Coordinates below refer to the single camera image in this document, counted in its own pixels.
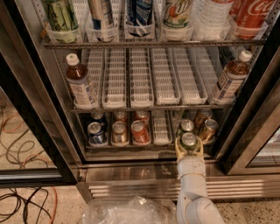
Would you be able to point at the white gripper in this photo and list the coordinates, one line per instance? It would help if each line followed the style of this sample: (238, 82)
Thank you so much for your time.
(191, 167)

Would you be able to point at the green soda can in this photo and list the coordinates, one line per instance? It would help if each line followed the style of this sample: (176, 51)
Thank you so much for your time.
(189, 142)
(185, 125)

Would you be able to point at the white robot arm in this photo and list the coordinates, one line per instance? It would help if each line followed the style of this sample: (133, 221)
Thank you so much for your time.
(193, 204)

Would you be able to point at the front bronze soda can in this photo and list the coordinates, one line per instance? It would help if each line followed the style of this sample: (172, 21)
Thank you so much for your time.
(208, 130)

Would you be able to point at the bronze soda can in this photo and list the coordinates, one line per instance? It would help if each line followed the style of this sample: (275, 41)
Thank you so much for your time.
(208, 130)
(202, 115)

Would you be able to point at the rear bronze soda can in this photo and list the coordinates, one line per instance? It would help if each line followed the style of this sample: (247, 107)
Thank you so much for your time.
(202, 115)

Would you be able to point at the white bottom shelf tray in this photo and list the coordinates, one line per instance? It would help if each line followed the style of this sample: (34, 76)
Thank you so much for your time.
(161, 128)

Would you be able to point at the steel fridge vent grille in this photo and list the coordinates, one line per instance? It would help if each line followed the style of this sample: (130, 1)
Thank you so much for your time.
(169, 189)

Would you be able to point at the front red soda can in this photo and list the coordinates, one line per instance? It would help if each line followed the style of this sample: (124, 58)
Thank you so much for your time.
(140, 133)

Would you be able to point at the red soda can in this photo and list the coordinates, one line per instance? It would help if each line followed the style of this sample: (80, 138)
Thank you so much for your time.
(143, 116)
(140, 133)

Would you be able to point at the rear red soda can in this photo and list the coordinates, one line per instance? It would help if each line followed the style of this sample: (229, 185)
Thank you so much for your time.
(143, 116)

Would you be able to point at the right fridge door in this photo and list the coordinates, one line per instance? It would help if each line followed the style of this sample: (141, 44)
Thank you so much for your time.
(257, 151)

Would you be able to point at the fridge door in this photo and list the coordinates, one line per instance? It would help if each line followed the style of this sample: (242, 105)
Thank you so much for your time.
(31, 79)
(257, 151)

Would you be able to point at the front gold soda can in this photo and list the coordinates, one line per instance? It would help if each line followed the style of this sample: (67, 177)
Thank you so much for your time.
(119, 133)

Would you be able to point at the gold soda can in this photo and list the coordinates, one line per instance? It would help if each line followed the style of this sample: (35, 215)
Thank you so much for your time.
(121, 116)
(119, 133)

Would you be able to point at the rear gold soda can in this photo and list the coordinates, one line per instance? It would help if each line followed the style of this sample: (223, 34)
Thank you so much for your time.
(121, 116)

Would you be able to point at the front blue soda can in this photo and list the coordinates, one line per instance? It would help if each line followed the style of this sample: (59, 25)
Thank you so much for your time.
(96, 133)

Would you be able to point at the blue soda can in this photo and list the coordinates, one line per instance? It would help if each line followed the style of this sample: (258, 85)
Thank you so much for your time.
(96, 133)
(99, 117)

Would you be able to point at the rear blue soda can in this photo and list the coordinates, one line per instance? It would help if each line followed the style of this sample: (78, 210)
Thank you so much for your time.
(99, 117)

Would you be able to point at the blue tall can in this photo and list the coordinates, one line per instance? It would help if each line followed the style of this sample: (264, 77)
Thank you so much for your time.
(139, 17)

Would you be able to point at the left fridge door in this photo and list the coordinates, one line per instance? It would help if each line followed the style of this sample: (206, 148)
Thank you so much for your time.
(31, 79)

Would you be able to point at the blue silver slim can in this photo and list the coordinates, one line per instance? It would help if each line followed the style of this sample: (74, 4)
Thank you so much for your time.
(102, 18)

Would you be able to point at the green tall can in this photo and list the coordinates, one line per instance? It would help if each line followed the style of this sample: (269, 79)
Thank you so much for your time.
(62, 19)

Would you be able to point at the clear plastic bin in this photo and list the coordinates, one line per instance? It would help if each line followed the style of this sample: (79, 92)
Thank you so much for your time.
(135, 210)

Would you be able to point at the right tea bottle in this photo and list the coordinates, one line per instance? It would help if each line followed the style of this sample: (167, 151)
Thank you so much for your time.
(232, 76)

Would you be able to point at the tea bottle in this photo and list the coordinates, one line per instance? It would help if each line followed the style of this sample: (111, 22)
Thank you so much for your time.
(232, 76)
(80, 82)

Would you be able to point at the clear water bottle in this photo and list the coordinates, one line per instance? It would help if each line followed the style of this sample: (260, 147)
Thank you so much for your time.
(212, 21)

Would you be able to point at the left tea bottle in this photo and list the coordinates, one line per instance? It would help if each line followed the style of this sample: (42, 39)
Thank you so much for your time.
(80, 82)

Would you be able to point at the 7up bottle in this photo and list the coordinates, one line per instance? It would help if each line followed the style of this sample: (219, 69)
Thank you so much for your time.
(177, 13)

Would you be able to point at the coca-cola bottle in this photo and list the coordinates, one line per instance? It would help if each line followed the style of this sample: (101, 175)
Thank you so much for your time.
(248, 17)

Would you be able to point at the middle wire shelf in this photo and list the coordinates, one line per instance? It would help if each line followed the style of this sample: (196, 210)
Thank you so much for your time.
(162, 107)

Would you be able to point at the wire shelf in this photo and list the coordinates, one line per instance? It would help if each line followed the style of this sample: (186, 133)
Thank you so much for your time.
(154, 44)
(162, 107)

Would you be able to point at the top wire shelf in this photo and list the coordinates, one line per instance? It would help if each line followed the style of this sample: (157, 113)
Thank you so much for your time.
(154, 44)

